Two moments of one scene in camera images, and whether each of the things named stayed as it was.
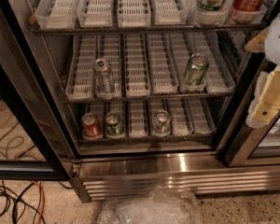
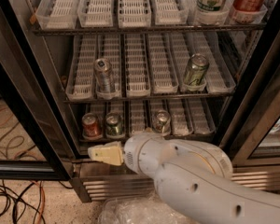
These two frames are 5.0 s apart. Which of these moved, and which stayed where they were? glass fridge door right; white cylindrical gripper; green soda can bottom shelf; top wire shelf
Moved: white cylindrical gripper
Stayed: glass fridge door right; top wire shelf; green soda can bottom shelf
